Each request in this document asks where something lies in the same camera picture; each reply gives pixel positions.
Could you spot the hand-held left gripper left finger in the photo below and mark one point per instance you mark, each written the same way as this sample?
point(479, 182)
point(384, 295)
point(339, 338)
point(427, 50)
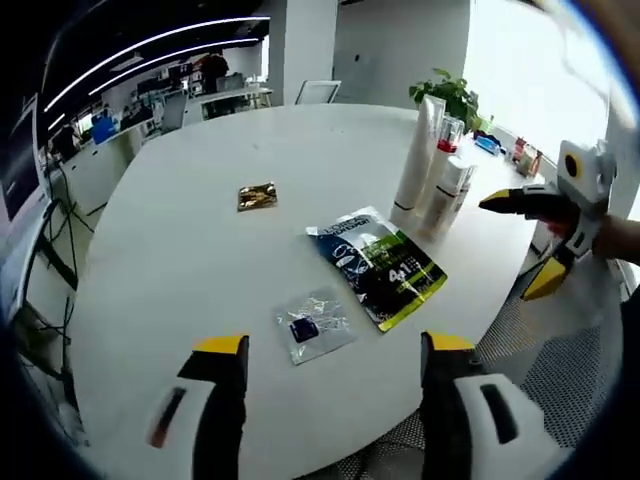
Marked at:
point(220, 410)

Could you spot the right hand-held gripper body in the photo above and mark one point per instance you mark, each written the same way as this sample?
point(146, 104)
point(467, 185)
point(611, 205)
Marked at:
point(587, 185)

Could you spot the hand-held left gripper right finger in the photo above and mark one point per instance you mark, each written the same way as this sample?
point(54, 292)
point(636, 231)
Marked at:
point(445, 410)

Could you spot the small white skincare bottle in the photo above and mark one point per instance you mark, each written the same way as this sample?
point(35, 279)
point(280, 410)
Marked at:
point(470, 182)

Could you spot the frosted skincare bottle clear cap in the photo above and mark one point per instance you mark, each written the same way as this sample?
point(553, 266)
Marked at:
point(437, 215)

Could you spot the white skincare bottle red collar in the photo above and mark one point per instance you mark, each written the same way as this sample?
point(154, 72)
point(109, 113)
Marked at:
point(448, 145)

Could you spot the white skincare tube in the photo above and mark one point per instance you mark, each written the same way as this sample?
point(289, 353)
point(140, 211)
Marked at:
point(415, 170)

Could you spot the clear skincare sachet blue square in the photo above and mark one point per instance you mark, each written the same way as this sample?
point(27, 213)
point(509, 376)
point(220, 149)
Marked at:
point(315, 325)

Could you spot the black green skincare sachet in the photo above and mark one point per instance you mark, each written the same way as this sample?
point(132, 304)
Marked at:
point(380, 270)

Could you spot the gold skincare sachet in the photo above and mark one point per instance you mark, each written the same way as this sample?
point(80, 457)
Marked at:
point(257, 197)

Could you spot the person's right hand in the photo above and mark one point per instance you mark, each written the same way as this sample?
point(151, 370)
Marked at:
point(617, 237)

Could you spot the colourful boxes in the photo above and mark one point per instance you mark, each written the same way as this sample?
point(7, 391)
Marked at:
point(527, 157)

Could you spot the blue box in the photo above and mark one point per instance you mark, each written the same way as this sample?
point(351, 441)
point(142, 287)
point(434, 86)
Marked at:
point(487, 144)

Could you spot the grey mesh office chair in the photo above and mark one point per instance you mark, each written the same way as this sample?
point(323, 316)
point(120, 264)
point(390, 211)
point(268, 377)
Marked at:
point(550, 370)

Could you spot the potted green plant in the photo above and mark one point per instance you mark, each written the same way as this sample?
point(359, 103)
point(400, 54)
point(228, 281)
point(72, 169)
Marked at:
point(445, 92)

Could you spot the white mesh chair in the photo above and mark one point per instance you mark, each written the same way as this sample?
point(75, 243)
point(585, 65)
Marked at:
point(317, 92)

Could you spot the white standing desk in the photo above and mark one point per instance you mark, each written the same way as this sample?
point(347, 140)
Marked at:
point(25, 260)

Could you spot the long white counter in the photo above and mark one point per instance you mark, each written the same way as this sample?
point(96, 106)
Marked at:
point(85, 170)

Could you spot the blue bin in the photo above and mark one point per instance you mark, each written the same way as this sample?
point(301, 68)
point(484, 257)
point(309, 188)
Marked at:
point(105, 130)

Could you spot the computer monitor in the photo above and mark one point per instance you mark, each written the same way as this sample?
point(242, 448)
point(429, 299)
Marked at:
point(20, 160)

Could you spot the linear ceiling light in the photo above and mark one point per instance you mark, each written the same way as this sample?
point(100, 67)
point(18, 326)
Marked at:
point(150, 38)
point(175, 50)

